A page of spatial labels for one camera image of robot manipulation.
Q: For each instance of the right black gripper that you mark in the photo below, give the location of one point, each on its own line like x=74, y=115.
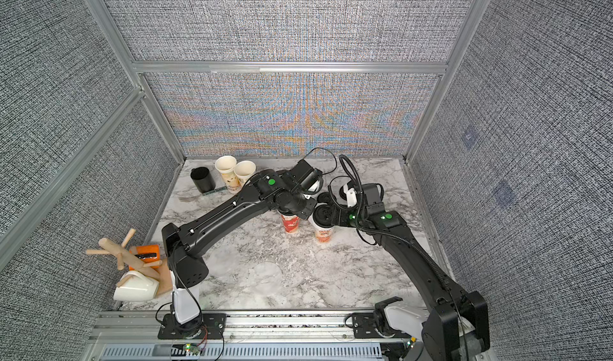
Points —
x=330, y=215

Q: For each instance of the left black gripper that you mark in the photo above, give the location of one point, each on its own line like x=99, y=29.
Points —
x=297, y=205

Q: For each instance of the black lid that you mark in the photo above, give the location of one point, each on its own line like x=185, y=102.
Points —
x=341, y=193
x=324, y=216

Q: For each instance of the red paper cup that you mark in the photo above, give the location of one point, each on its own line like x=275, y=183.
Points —
x=291, y=223

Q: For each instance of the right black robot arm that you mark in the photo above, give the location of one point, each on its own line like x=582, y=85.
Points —
x=456, y=324

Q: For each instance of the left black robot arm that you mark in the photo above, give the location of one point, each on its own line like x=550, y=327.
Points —
x=283, y=191

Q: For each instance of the black cylindrical cup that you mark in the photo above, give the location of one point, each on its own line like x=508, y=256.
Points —
x=202, y=179

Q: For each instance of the orange mug on rack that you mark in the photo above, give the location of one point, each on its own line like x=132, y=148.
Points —
x=149, y=254

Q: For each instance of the wooden peg rack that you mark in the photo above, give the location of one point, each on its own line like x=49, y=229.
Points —
x=126, y=260

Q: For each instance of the white mug on rack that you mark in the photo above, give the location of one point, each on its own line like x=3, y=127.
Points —
x=135, y=287

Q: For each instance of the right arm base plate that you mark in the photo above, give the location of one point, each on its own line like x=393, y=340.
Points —
x=364, y=327

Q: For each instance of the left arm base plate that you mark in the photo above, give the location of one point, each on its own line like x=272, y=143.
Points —
x=209, y=325

